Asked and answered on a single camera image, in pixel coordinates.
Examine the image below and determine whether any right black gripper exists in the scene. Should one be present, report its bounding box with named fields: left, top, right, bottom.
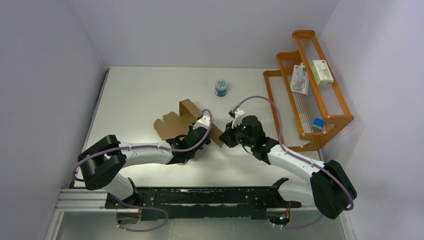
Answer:
left=218, top=120, right=254, bottom=148

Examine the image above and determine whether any brown cardboard box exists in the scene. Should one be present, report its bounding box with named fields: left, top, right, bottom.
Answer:
left=153, top=99, right=203, bottom=149

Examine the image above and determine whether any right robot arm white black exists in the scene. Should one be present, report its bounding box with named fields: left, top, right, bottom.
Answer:
left=219, top=115, right=358, bottom=220

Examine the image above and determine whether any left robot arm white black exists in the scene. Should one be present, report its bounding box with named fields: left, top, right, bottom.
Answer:
left=73, top=127, right=211, bottom=208

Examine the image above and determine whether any small blue white box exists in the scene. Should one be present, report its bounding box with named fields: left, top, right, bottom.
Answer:
left=311, top=118, right=325, bottom=132

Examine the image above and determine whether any white green product box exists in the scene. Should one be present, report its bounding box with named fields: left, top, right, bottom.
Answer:
left=310, top=59, right=334, bottom=86

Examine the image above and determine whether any blue white round tin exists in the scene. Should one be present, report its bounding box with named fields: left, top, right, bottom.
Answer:
left=215, top=79, right=228, bottom=97

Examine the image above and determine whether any orange wooden rack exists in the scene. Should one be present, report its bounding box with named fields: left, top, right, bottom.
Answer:
left=263, top=30, right=354, bottom=152

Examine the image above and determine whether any white blister package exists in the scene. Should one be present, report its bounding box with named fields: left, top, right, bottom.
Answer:
left=290, top=62, right=309, bottom=95

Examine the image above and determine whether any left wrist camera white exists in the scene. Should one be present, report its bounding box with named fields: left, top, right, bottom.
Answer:
left=192, top=114, right=211, bottom=130

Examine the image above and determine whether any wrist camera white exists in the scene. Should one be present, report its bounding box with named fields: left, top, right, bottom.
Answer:
left=228, top=108, right=245, bottom=129
left=192, top=114, right=211, bottom=130

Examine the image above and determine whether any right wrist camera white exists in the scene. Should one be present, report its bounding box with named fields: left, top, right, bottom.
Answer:
left=228, top=108, right=245, bottom=129

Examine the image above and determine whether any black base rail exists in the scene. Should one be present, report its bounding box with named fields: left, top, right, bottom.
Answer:
left=104, top=187, right=302, bottom=222

